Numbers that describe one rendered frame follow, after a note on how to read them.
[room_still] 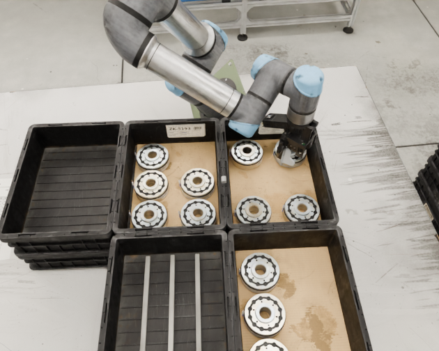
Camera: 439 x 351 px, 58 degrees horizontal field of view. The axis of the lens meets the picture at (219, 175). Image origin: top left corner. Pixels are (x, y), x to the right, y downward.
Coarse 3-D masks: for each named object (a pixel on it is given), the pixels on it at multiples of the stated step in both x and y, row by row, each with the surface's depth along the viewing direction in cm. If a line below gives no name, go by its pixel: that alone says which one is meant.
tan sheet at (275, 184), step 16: (272, 144) 132; (272, 160) 128; (240, 176) 124; (256, 176) 124; (272, 176) 124; (288, 176) 124; (304, 176) 124; (240, 192) 121; (256, 192) 121; (272, 192) 121; (288, 192) 121; (304, 192) 121; (272, 208) 118
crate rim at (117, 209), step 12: (132, 120) 125; (144, 120) 125; (156, 120) 125; (168, 120) 125; (180, 120) 125; (192, 120) 125; (204, 120) 125; (216, 120) 125; (216, 132) 122; (120, 168) 114; (120, 180) 111; (120, 192) 109; (120, 204) 107; (120, 228) 103; (132, 228) 103; (144, 228) 103; (156, 228) 103; (168, 228) 103; (180, 228) 103; (192, 228) 103; (204, 228) 103; (216, 228) 103
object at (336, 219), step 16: (224, 128) 123; (224, 144) 119; (320, 144) 119; (224, 160) 116; (320, 160) 116; (224, 192) 109; (336, 208) 106; (240, 224) 103; (256, 224) 104; (272, 224) 103; (288, 224) 103; (304, 224) 103; (320, 224) 103; (336, 224) 104
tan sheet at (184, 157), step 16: (144, 144) 132; (160, 144) 132; (176, 144) 132; (192, 144) 132; (208, 144) 132; (176, 160) 128; (192, 160) 128; (208, 160) 128; (176, 176) 124; (176, 192) 121; (176, 208) 118; (176, 224) 115
